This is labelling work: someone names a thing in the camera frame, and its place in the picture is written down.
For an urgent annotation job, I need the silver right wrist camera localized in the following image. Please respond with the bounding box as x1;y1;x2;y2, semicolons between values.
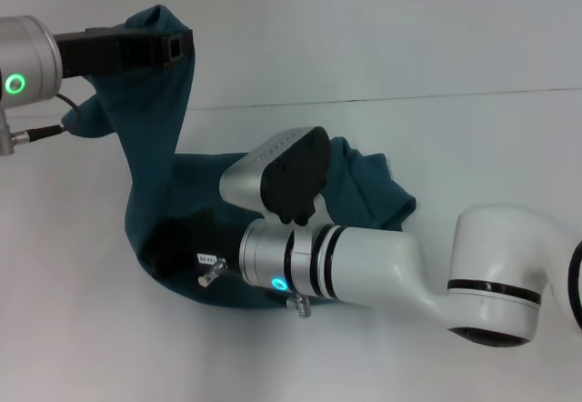
219;126;332;229

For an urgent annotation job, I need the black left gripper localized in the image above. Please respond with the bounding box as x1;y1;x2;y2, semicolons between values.
53;26;196;79

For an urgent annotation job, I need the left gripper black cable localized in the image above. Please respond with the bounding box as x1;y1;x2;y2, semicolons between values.
0;94;86;158

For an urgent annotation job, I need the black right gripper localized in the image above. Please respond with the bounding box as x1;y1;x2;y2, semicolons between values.
148;212;250;286

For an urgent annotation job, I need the teal t-shirt with FREE print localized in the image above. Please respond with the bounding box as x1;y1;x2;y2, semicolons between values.
61;4;418;313

